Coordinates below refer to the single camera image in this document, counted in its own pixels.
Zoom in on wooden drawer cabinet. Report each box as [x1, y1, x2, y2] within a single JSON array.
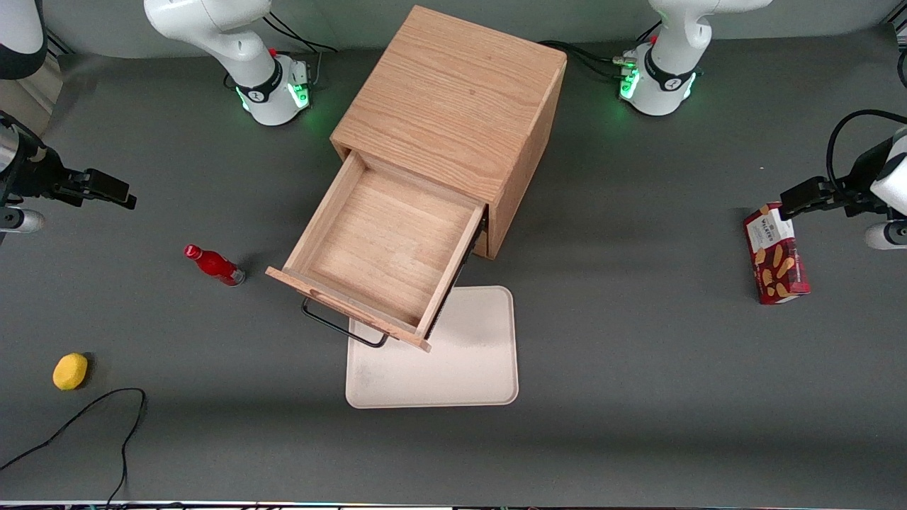
[[330, 5, 568, 261]]

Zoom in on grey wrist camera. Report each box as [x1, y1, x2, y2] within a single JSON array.
[[0, 208, 45, 234], [864, 220, 907, 251]]

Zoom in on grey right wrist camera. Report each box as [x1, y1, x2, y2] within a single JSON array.
[[0, 208, 45, 234]]

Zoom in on black metal drawer handle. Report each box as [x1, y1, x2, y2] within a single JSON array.
[[301, 296, 390, 349]]

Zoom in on wooden drawer with notch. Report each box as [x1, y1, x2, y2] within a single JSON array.
[[266, 150, 490, 353]]

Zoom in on yellow lemon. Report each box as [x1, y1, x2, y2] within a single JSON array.
[[52, 353, 89, 391]]

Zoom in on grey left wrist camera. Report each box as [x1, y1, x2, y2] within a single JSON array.
[[864, 220, 907, 251]]

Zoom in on thin black cable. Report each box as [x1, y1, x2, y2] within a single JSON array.
[[0, 388, 147, 508]]

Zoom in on red cookie box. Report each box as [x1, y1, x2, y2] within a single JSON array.
[[743, 202, 811, 305]]

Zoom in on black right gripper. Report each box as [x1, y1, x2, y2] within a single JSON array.
[[0, 140, 137, 211]]

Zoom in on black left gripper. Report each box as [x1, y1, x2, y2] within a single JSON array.
[[779, 138, 895, 217]]

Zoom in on white plastic tray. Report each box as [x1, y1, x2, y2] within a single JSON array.
[[345, 285, 519, 409]]

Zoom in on red soda bottle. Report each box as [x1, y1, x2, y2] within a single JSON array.
[[184, 244, 247, 287]]

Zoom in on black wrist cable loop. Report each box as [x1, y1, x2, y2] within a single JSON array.
[[826, 109, 907, 196]]

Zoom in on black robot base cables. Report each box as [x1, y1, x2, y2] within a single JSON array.
[[537, 21, 642, 83], [261, 11, 339, 91]]

